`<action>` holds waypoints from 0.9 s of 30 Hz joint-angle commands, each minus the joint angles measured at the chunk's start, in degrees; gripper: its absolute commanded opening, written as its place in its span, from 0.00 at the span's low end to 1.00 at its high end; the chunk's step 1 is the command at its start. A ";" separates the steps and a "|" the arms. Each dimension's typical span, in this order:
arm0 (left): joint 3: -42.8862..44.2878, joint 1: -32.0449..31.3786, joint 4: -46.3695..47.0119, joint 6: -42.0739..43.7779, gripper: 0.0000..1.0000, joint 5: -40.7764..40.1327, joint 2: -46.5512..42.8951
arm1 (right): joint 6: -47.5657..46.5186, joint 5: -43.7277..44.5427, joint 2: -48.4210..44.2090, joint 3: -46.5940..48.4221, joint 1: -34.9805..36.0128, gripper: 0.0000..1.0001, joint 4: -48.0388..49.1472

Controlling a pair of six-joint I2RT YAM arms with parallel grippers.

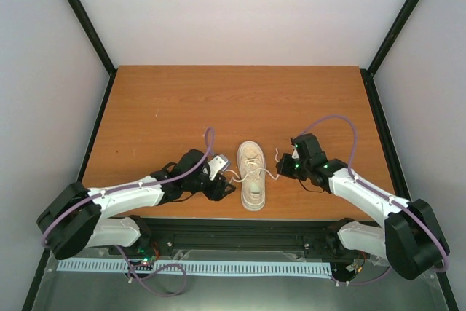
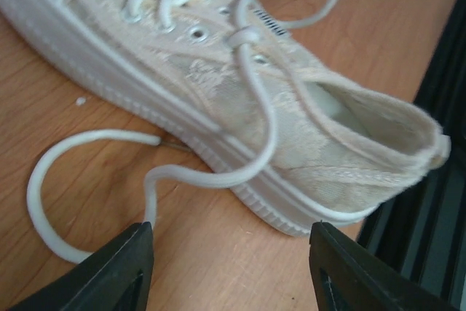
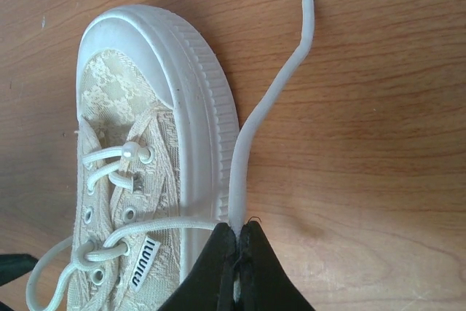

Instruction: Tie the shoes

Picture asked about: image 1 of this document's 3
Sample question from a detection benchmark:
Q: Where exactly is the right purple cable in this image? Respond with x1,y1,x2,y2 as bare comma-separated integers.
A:
300,114,451,287

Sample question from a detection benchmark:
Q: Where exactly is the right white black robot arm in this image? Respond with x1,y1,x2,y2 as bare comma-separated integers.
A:
276,133,450,280

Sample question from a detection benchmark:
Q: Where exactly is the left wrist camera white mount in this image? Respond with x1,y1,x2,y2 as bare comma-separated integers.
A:
208,154,230,181

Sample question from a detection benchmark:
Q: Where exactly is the purple cable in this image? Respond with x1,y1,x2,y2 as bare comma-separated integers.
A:
300,114,451,287
40,127,216,296

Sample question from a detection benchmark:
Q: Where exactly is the black aluminium frame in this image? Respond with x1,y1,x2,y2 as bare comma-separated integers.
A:
21,0,462,311

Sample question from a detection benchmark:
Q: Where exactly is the grey metal base plate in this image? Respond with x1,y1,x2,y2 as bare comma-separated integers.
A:
24,259,448,310

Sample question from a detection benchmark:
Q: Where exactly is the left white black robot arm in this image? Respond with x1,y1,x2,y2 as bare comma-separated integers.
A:
36,149,235,260

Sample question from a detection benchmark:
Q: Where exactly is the white shoelace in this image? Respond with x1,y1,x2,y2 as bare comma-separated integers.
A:
224,168,280,183

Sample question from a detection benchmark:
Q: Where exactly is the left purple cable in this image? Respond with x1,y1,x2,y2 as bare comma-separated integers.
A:
40,127,216,296

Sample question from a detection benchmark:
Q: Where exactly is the light blue slotted cable duct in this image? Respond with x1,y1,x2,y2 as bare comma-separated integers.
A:
56,258,332,279

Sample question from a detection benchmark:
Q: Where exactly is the cream white lace sneaker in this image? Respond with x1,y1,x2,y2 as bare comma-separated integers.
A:
237,141,266,211

